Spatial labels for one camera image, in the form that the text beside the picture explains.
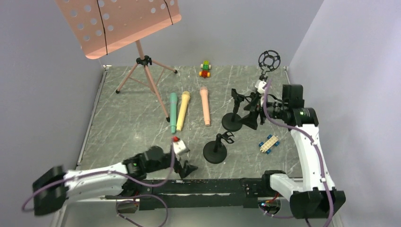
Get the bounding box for pink music stand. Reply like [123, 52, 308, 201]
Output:
[56, 0, 182, 122]

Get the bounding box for black shock-mount boom stand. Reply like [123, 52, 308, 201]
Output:
[258, 50, 281, 99]

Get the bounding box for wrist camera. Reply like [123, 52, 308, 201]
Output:
[254, 80, 268, 96]
[172, 136, 190, 156]

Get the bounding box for yellow toy microphone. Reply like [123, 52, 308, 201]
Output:
[176, 91, 191, 131]

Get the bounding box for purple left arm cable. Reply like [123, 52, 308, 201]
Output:
[21, 144, 176, 212]

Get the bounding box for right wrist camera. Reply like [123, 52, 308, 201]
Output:
[254, 80, 268, 96]

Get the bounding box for pink toy microphone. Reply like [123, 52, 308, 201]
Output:
[200, 87, 211, 126]

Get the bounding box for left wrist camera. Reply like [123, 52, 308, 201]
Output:
[172, 136, 190, 156]

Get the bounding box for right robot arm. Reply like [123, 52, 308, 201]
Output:
[241, 81, 346, 224]

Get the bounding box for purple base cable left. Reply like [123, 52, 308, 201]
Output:
[116, 194, 170, 227]

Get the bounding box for green toy microphone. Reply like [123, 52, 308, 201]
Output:
[169, 92, 178, 134]

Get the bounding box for green red brick car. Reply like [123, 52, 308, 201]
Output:
[199, 61, 211, 78]

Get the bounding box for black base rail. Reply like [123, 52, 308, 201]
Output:
[105, 178, 283, 211]

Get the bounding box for black mic stand with clip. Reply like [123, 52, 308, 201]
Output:
[221, 88, 245, 132]

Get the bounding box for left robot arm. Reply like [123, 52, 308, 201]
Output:
[32, 145, 198, 216]

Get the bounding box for beige blue brick car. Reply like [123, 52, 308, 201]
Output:
[259, 134, 279, 154]

